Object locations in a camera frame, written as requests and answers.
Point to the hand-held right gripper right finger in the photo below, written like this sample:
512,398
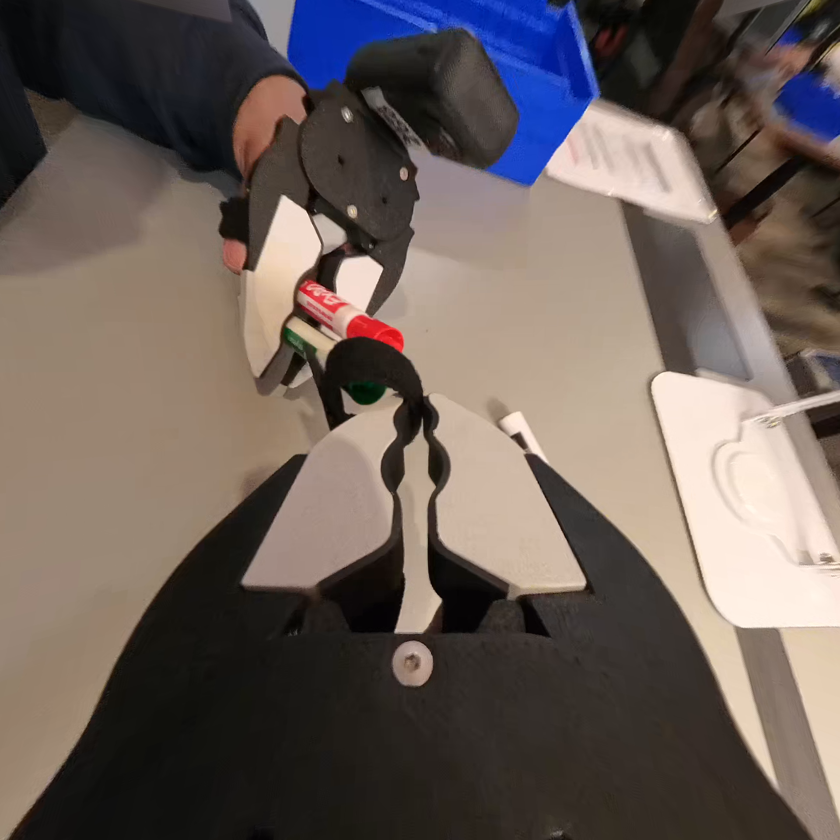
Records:
505,519

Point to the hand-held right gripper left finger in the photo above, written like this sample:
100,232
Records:
328,519

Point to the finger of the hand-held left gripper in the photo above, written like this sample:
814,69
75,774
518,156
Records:
269,289
365,278

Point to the red marker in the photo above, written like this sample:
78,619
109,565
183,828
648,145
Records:
348,315

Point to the green marker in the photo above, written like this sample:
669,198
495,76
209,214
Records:
309,339

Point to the black marker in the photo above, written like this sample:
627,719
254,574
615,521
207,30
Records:
521,433

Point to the person's left forearm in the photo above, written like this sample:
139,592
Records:
131,66

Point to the person's left hand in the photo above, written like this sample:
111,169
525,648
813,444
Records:
263,118

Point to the large blue plastic bin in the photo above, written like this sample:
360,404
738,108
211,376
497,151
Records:
525,79

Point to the printed paper sheet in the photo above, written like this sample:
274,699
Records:
637,158

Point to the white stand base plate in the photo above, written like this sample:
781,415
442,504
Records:
735,525

